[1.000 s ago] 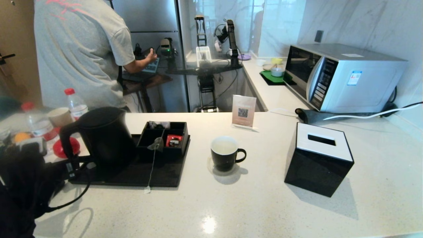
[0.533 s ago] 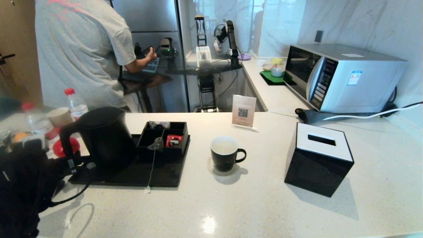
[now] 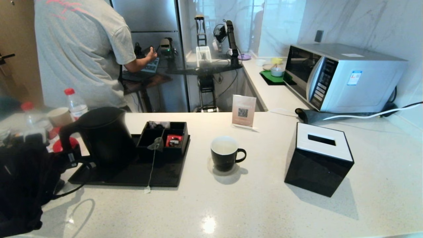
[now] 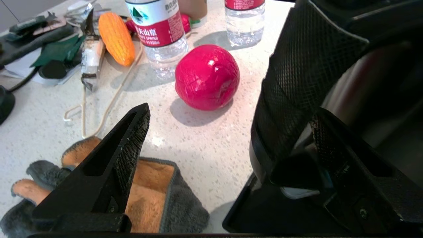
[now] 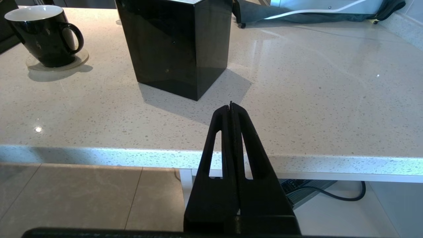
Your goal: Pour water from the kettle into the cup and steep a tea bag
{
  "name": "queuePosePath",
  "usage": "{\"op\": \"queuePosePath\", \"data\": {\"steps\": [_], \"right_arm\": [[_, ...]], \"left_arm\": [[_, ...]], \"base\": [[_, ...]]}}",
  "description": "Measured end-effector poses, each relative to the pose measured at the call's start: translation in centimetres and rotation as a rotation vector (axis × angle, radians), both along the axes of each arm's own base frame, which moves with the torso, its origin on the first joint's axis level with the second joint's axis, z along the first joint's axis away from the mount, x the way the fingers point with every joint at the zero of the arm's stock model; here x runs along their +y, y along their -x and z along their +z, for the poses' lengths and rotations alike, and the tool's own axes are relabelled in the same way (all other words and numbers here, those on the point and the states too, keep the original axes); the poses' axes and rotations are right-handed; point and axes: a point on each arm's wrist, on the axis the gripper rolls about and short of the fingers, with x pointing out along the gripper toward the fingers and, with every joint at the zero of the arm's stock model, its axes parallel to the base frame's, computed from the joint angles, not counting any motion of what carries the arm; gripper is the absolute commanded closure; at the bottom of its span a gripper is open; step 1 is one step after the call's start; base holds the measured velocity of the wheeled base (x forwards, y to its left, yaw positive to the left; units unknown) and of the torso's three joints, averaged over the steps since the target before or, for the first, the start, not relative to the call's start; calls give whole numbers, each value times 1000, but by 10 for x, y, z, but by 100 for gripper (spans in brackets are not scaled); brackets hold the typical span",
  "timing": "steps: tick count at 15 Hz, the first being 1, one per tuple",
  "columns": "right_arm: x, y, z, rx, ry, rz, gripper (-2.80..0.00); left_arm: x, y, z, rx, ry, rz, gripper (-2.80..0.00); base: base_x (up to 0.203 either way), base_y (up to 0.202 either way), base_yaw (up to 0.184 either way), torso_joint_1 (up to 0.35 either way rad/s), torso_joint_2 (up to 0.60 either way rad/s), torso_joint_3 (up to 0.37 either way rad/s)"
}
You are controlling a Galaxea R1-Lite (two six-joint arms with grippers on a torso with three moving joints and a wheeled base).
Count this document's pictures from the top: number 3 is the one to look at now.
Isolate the silver refrigerator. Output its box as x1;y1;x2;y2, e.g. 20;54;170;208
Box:
111;0;190;113

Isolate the silver microwave oven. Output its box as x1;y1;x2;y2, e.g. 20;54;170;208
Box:
284;43;407;114

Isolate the beige round coaster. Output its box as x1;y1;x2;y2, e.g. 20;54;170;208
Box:
207;156;241;177

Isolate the person's right hand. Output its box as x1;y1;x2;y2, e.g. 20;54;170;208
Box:
145;46;158;62

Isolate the green placemat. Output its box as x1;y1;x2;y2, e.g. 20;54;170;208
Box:
259;70;293;86

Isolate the black power cable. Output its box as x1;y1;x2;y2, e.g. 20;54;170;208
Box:
380;87;423;115

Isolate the black serving tray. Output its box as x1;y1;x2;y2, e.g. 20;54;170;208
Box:
69;134;191;188

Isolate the white power cable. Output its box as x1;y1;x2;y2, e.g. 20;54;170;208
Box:
322;102;423;121

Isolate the red sachet packet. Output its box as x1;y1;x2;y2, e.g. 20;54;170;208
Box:
166;135;183;147

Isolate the brown paper cup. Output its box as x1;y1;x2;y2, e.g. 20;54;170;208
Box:
47;107;74;128

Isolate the grey tea bag with string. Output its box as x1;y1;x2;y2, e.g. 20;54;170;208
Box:
144;136;165;194

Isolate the person's right forearm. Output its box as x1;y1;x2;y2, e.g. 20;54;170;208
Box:
124;53;151;73

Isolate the black compartment organizer box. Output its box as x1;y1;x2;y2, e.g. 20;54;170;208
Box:
136;121;189;162

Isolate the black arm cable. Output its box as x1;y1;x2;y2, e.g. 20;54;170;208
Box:
53;161;96;199

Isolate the black tissue box white lid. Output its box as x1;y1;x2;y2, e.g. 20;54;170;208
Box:
284;122;355;198

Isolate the camera device green light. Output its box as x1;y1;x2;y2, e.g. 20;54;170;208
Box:
157;38;177;57

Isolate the QR code sign stand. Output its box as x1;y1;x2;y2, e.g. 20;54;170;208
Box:
231;95;259;133

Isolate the brown wooden door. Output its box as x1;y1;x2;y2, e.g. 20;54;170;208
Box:
0;0;43;106

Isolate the blurred red-capped water bottle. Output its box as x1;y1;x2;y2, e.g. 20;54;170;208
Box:
20;102;53;142

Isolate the black door handle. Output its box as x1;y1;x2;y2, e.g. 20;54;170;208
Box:
0;53;16;66

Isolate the black electric kettle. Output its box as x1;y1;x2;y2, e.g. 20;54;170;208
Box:
59;106;138;170

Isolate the black pedestal table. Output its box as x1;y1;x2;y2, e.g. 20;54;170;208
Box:
167;63;243;113

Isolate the red ball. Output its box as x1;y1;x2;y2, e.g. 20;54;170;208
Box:
51;137;81;153

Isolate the black mug white inside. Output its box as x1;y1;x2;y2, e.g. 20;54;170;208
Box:
211;136;247;172

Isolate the brown wooden desk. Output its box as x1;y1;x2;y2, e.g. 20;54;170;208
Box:
122;71;173;113

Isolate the person in grey t-shirt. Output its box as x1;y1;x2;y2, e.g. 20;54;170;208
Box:
33;0;136;109

